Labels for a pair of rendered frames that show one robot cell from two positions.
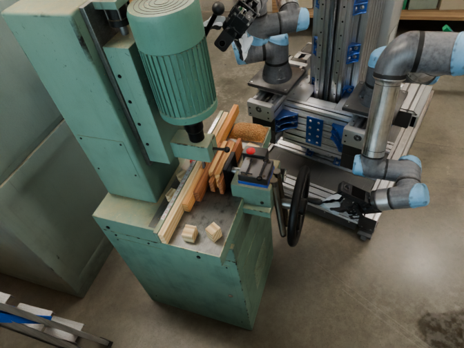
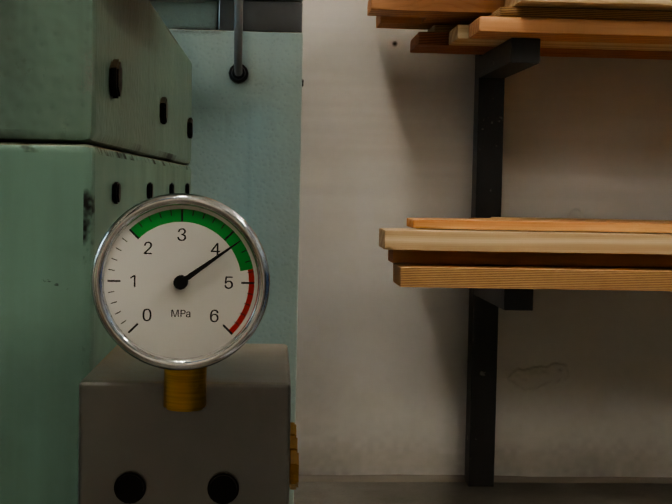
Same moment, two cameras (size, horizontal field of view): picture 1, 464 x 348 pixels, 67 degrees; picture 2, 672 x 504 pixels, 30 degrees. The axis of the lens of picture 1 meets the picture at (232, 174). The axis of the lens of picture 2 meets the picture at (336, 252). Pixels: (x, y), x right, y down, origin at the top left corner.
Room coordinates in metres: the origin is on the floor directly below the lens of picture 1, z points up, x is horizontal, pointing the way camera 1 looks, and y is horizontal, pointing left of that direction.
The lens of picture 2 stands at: (0.84, -0.64, 0.69)
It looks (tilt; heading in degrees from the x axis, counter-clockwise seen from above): 3 degrees down; 61
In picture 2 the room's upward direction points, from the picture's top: 1 degrees clockwise
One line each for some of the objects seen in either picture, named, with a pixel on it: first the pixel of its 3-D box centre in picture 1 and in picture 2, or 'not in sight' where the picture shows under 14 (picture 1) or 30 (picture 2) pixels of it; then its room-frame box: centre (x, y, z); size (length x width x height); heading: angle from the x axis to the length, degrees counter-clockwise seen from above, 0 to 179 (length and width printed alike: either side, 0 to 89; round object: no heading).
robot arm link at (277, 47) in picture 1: (274, 45); not in sight; (1.54, -0.31, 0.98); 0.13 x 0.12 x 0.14; 90
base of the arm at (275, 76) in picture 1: (276, 67); not in sight; (1.54, -0.32, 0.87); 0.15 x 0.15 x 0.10
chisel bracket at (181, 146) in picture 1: (194, 146); not in sight; (0.88, 0.11, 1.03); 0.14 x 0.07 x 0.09; 64
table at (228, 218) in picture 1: (234, 185); not in sight; (0.82, 0.00, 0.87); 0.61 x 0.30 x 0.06; 154
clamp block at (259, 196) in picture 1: (256, 181); not in sight; (0.78, -0.08, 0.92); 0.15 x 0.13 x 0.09; 154
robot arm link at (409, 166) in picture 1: (403, 172); not in sight; (0.74, -0.58, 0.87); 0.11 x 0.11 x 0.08; 63
